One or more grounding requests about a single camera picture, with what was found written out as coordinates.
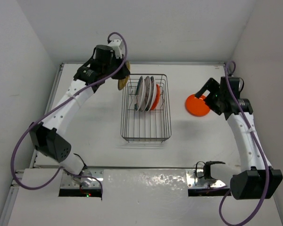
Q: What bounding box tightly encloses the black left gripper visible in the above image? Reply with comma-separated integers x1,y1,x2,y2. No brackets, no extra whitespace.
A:
102,54,130,80

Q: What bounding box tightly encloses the yellow patterned plate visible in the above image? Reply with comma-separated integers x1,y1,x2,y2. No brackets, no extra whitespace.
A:
117,61,131,90

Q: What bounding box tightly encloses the orange plate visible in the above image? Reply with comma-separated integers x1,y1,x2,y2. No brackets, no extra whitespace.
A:
185,94,210,117
151,84,160,110

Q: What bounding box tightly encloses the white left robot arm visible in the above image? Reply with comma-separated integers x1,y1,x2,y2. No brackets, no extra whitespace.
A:
30,39,130,175

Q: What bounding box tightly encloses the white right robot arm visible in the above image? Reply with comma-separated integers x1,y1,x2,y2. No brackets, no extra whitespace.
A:
195,77,283,200

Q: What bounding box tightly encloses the orange plate in rack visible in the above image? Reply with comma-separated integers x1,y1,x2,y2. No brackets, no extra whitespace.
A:
151,84,160,110

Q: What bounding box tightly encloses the white floral plate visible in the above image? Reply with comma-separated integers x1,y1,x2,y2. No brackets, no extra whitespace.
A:
140,76,152,112

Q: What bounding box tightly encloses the teal rimmed plate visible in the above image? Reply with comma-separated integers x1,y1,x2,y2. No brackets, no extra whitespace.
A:
134,76,145,111

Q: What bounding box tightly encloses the dark rimmed white plate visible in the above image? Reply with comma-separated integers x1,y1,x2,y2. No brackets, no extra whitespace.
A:
145,76,157,112

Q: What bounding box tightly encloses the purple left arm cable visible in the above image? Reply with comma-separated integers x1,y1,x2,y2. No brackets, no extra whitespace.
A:
10,32,128,194

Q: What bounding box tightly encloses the wire dish rack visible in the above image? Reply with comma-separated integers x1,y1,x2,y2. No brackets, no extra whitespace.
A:
120,74,172,143

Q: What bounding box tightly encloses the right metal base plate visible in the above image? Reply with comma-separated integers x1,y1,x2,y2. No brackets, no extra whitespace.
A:
186,168,228,189

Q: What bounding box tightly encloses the metal base plate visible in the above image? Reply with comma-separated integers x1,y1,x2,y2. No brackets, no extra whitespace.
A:
186,168,228,189
60,169,103,189

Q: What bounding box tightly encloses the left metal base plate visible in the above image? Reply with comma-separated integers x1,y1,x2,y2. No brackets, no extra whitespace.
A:
60,169,103,189

